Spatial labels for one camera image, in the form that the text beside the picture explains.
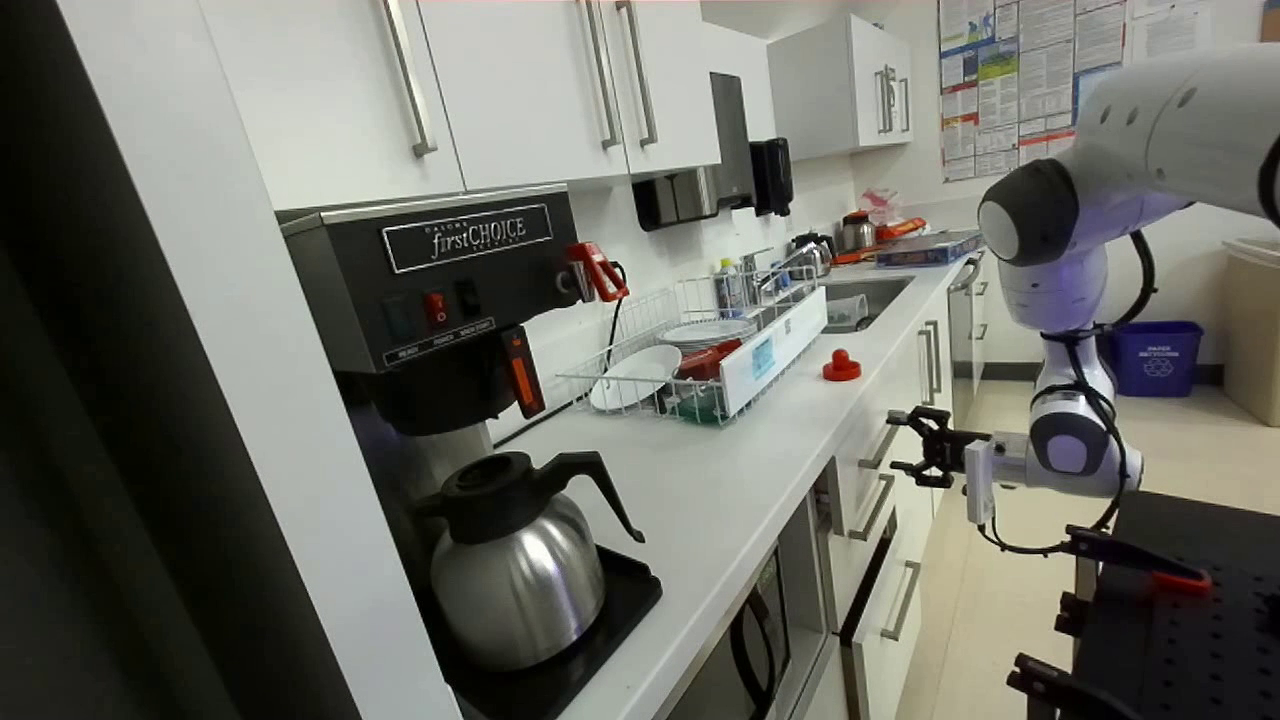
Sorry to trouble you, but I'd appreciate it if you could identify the black soap dispenser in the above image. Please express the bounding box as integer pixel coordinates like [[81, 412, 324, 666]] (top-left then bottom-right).
[[750, 133, 802, 221]]

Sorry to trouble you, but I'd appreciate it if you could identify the black paper towel dispenser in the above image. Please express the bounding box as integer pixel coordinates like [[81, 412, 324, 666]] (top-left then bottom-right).
[[634, 162, 726, 230]]

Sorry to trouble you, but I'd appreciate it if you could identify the large black clamp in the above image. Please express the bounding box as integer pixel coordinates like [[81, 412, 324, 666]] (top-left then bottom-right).
[[1005, 648, 1137, 720]]

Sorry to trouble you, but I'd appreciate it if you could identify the red plastic pusher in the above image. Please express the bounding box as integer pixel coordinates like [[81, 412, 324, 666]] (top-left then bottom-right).
[[822, 345, 869, 388]]

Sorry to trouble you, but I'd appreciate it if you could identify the black built-in microwave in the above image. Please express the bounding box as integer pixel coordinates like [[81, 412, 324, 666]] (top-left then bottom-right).
[[655, 454, 847, 720]]

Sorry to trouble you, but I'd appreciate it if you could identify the white round plate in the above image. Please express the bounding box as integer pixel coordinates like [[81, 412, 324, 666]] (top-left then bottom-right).
[[587, 339, 687, 415]]

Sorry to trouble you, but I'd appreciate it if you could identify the blue dish soap bottle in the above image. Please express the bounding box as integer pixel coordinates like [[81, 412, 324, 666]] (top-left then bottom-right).
[[712, 254, 750, 321]]

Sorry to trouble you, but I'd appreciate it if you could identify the white tray blue label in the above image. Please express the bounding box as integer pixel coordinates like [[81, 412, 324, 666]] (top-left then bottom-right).
[[717, 282, 834, 418]]

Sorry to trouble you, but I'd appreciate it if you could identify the colourful wall poster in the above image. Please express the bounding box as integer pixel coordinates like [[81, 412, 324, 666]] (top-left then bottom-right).
[[936, 0, 1132, 186]]

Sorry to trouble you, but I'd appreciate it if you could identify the orange kitchen item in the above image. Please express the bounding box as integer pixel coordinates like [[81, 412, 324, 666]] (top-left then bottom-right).
[[871, 217, 932, 250]]

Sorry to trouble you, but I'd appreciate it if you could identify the white paper wall sheet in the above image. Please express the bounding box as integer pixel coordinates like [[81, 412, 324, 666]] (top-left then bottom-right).
[[1123, 0, 1265, 62]]

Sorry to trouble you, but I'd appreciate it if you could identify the blue recycling bin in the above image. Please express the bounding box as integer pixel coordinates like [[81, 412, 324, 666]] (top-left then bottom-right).
[[1114, 316, 1210, 400]]

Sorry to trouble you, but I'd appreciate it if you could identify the white base cabinet door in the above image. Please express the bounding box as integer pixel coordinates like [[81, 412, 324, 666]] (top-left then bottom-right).
[[912, 294, 961, 515]]

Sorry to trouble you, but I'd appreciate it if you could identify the green glass cup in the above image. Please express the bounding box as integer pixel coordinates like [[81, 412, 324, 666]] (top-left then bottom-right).
[[665, 375, 734, 427]]

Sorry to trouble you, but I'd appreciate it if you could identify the white tall side panel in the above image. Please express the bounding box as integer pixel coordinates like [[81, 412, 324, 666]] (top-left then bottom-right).
[[51, 0, 464, 720]]

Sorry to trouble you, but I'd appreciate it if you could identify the white wire dish rack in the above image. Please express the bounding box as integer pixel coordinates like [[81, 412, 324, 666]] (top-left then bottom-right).
[[534, 271, 834, 430]]

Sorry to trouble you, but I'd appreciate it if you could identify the stainless steel kettle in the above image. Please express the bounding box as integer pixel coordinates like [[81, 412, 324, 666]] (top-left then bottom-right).
[[834, 207, 881, 259]]

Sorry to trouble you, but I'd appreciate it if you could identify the red handled clamp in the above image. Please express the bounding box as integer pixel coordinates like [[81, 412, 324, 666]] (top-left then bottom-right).
[[1057, 519, 1218, 599]]

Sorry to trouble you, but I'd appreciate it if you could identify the beige cabinet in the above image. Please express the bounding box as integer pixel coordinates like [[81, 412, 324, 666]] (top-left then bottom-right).
[[1222, 234, 1280, 430]]

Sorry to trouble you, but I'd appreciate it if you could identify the blue flat tray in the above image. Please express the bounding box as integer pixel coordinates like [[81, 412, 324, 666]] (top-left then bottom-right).
[[876, 230, 983, 268]]

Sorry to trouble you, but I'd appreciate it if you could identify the black perforated table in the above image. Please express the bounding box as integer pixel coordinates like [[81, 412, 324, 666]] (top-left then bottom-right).
[[1073, 488, 1280, 720]]

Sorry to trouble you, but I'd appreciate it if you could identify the black kettle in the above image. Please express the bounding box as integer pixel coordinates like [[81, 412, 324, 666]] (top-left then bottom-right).
[[786, 230, 842, 280]]

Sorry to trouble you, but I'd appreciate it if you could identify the white shallow bowl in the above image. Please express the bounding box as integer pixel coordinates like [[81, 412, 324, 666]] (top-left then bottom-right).
[[655, 316, 754, 352]]

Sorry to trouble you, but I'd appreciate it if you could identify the stainless steel coffee carafe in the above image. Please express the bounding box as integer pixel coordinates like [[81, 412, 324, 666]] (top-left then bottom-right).
[[412, 446, 652, 675]]

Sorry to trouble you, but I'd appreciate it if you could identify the black coffee maker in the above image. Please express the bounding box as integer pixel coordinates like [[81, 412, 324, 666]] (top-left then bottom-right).
[[276, 183, 670, 720]]

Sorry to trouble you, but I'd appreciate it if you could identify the red plastic dish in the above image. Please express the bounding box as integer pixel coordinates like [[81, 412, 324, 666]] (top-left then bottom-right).
[[675, 337, 746, 385]]

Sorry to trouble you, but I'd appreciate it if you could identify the small black clamp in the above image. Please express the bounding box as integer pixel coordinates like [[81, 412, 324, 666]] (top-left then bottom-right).
[[1051, 590, 1091, 638]]

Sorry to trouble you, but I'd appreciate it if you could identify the tall white drawer steel handle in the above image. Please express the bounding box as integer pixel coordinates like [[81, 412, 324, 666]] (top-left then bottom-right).
[[838, 510, 953, 720]]

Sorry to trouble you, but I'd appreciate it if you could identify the white upper cabinet door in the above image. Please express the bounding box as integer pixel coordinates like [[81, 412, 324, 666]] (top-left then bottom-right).
[[416, 0, 634, 193], [197, 0, 467, 213], [603, 0, 728, 175]]

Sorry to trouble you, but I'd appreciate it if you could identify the light wrist camera module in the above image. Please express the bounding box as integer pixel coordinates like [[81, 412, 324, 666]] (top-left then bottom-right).
[[961, 436, 1005, 532]]

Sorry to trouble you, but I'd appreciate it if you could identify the black refrigerator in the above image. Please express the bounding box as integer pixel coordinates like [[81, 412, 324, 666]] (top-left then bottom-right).
[[0, 0, 363, 720]]

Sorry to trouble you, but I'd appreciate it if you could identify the stainless steel sink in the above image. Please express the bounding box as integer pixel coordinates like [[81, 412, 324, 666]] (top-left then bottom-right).
[[822, 271, 917, 337]]

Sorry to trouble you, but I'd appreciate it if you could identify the chrome sink faucet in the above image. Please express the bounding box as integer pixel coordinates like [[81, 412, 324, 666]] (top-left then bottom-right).
[[746, 245, 834, 303]]

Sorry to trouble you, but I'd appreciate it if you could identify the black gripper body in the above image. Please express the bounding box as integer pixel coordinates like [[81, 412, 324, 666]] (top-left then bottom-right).
[[930, 409, 995, 488]]

